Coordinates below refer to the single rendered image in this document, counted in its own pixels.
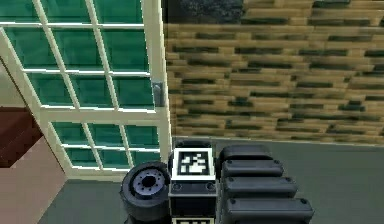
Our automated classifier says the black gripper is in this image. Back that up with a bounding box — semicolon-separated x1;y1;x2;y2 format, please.
119;161;173;224

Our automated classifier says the grey door handle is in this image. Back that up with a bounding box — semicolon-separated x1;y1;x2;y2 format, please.
152;81;166;108

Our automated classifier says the white glass pane door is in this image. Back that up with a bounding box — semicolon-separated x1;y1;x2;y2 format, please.
0;0;174;178

